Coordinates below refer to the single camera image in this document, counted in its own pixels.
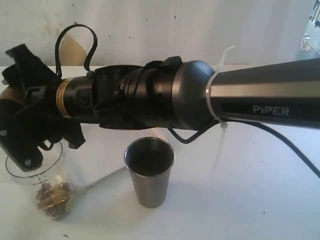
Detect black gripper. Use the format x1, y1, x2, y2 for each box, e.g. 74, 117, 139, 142
1, 43, 86, 151

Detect brown wooden cup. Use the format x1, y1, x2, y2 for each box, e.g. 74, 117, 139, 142
0, 86, 25, 104

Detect clear measuring beaker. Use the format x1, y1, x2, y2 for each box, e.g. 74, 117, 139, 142
5, 142, 77, 220

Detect brown pellets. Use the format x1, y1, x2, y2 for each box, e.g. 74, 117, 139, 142
35, 182, 73, 219

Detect stainless steel cup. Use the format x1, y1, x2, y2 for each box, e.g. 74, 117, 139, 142
123, 136, 175, 209

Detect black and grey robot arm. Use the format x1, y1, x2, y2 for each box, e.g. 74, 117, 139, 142
0, 44, 320, 158

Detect white rectangular tray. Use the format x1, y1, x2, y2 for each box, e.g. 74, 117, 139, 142
61, 124, 168, 188

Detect wrist camera with heatsink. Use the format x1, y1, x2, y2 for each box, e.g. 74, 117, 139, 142
0, 99, 43, 172

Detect black cable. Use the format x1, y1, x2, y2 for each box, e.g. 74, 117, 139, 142
54, 23, 320, 180

